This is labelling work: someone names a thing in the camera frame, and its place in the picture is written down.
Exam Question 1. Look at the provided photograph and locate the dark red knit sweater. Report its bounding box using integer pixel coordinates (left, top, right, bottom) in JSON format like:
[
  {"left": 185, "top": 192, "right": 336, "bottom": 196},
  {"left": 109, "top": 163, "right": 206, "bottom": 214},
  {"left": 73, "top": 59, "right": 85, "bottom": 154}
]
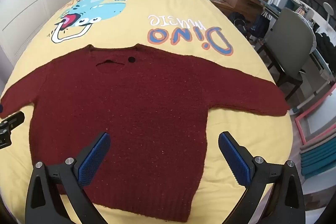
[{"left": 1, "top": 44, "right": 288, "bottom": 222}]

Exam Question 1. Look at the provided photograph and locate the stack of teal towels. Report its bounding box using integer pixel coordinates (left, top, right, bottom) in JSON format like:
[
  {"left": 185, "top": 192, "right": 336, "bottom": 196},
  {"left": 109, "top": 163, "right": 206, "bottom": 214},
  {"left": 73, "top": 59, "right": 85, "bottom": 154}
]
[{"left": 300, "top": 134, "right": 335, "bottom": 179}]

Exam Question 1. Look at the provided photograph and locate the grey green chair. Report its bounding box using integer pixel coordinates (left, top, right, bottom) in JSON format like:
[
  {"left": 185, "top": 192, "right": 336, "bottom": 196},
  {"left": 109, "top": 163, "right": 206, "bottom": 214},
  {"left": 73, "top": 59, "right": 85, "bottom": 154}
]
[{"left": 257, "top": 8, "right": 315, "bottom": 100}]

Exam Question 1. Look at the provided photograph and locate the black bag on floor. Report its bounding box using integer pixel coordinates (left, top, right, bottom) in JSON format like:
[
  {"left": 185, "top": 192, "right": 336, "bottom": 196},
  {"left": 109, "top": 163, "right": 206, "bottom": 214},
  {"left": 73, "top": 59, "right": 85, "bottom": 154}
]
[{"left": 228, "top": 12, "right": 248, "bottom": 36}]

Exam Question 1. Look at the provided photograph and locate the yellow dinosaur print bedspread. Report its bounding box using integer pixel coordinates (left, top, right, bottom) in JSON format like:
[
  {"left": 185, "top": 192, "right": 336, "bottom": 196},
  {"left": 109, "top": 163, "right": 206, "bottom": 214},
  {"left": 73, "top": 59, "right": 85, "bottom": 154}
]
[{"left": 1, "top": 0, "right": 293, "bottom": 223}]

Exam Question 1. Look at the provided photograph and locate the pink picture frame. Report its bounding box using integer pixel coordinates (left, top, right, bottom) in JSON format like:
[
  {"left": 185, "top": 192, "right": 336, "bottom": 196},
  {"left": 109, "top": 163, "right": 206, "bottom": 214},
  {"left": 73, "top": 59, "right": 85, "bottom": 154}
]
[{"left": 294, "top": 85, "right": 335, "bottom": 145}]

